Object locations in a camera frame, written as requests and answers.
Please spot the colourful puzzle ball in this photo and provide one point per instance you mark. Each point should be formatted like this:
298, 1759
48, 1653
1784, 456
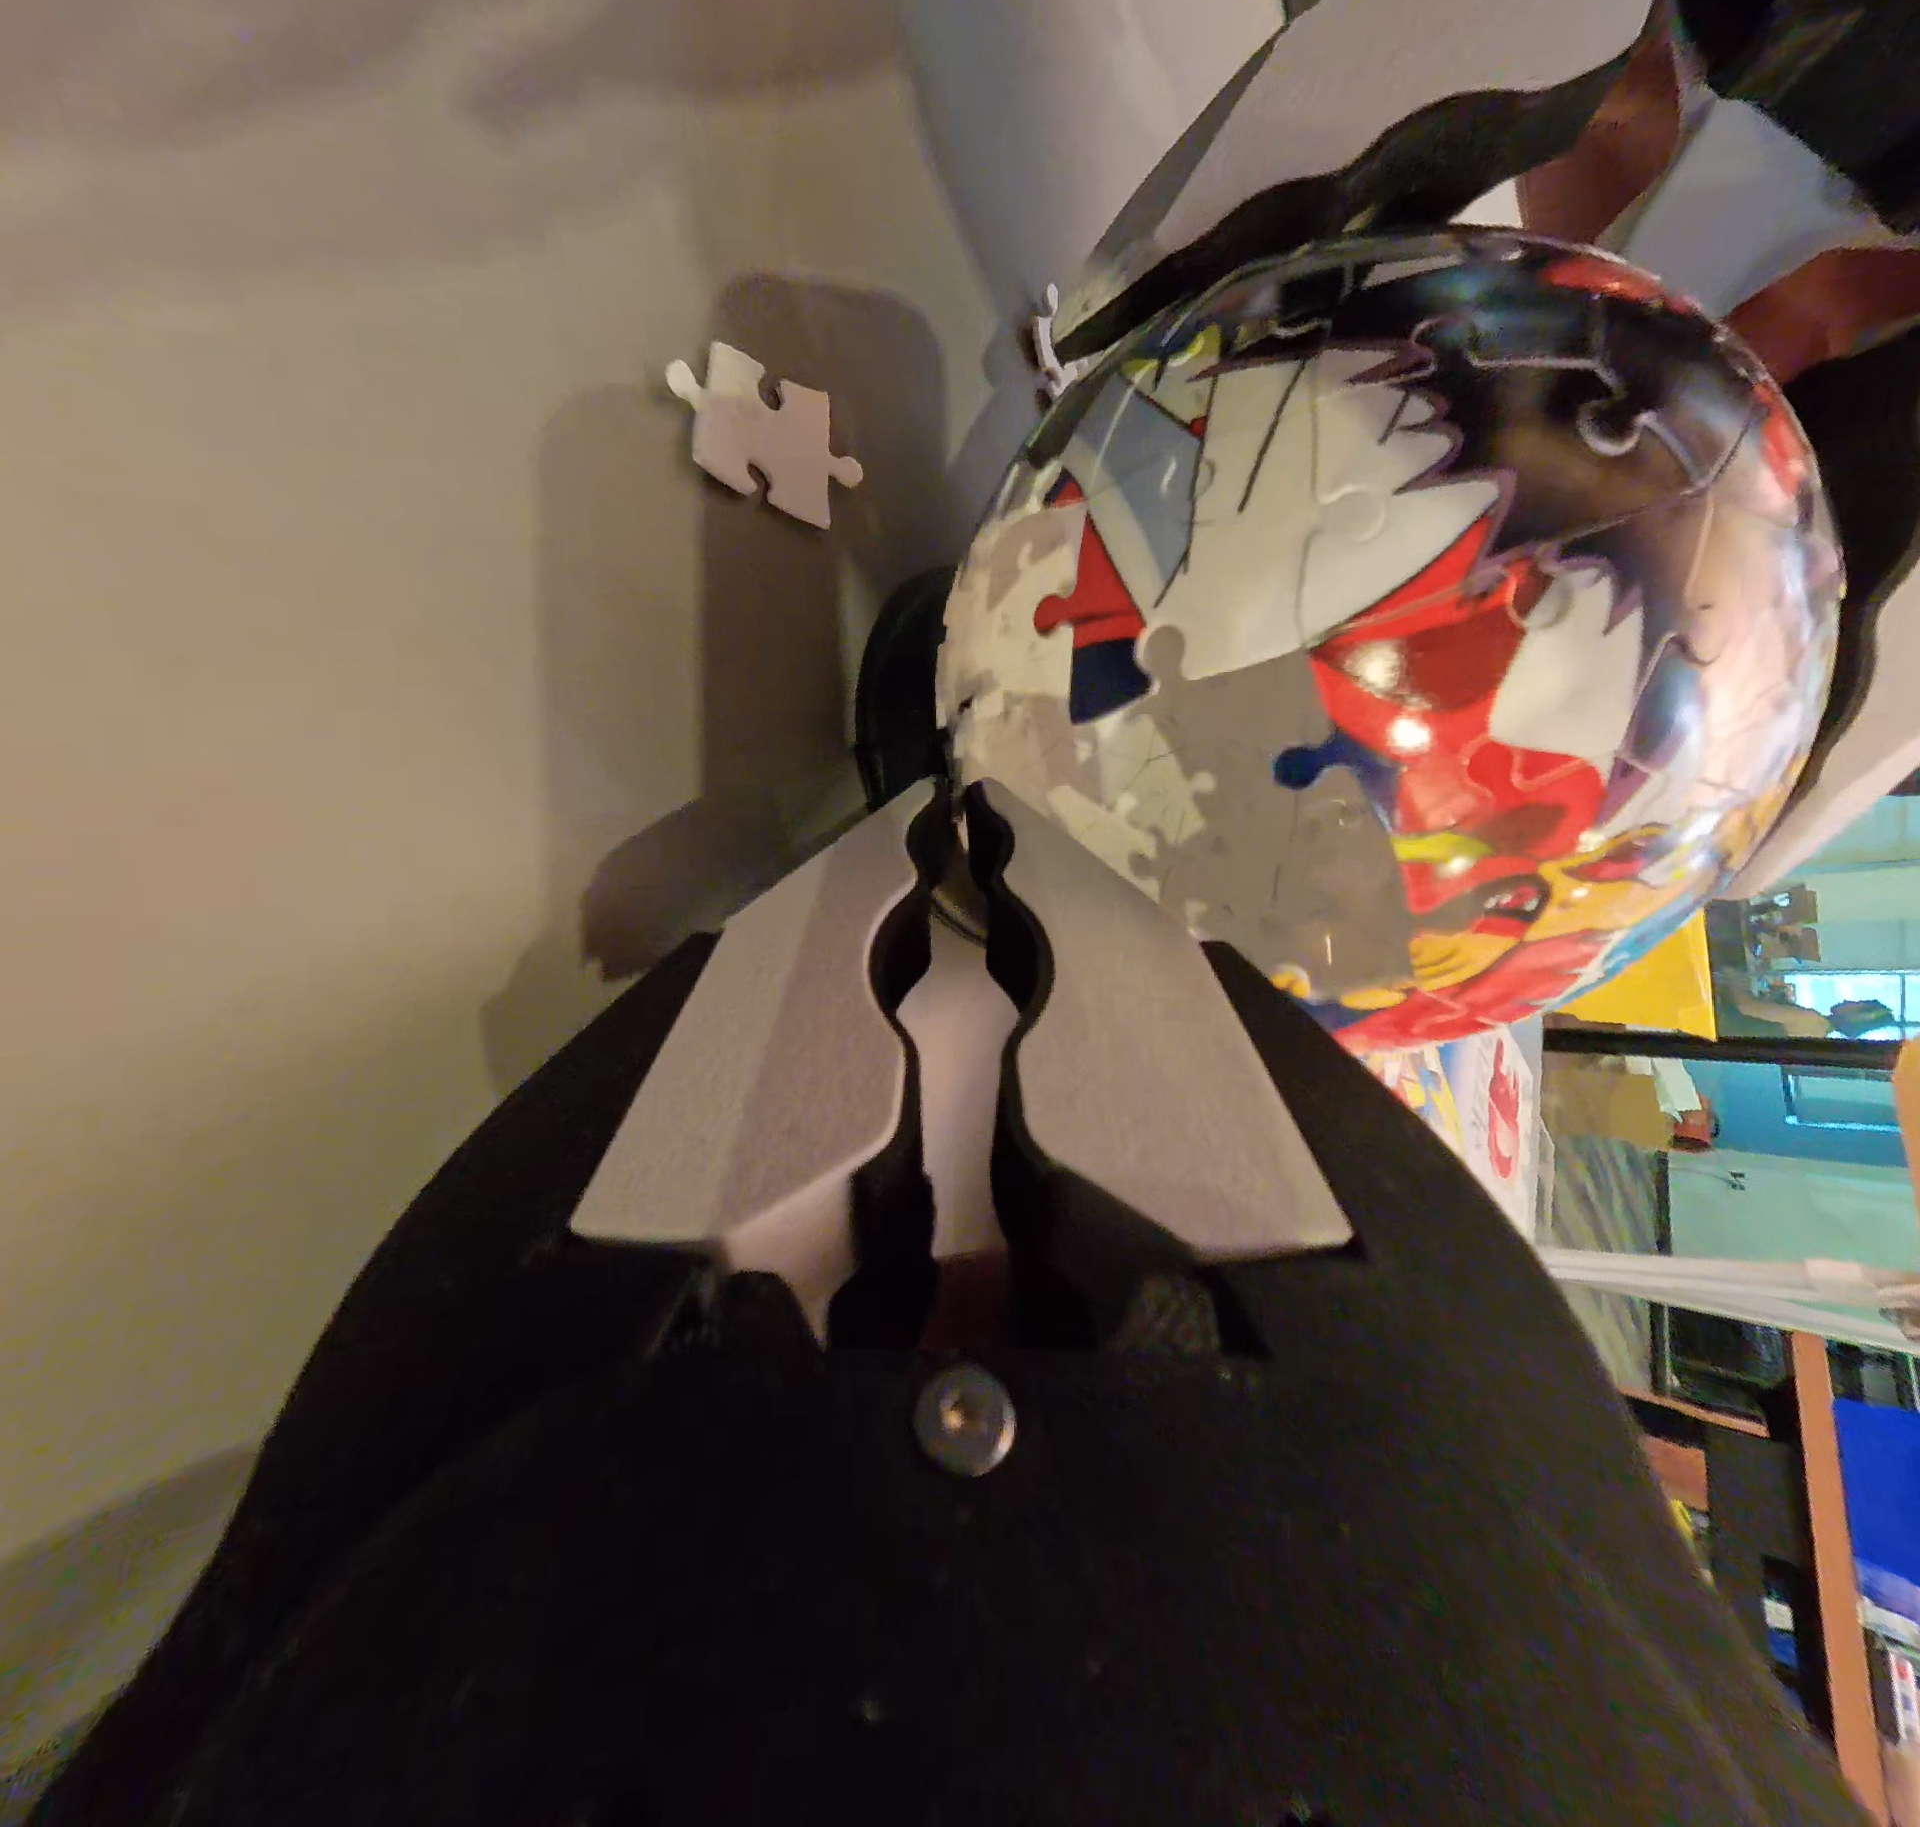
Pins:
1426, 582

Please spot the blue puzzle box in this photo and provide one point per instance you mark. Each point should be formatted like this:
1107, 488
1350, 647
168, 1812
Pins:
1477, 1108

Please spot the white puzzle piece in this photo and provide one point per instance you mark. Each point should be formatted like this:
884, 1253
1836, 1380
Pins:
766, 434

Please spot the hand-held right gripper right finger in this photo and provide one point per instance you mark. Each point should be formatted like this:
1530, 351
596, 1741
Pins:
1170, 1108

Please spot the brown wooden desk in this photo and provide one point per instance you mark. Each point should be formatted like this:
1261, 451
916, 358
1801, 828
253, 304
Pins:
1822, 1558

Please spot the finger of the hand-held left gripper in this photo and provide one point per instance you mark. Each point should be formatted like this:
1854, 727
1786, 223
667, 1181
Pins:
1875, 793
1426, 41

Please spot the black round ball stand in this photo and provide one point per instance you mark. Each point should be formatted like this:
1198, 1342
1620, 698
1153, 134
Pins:
896, 702

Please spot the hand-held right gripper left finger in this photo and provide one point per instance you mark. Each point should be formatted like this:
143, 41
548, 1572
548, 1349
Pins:
751, 1108

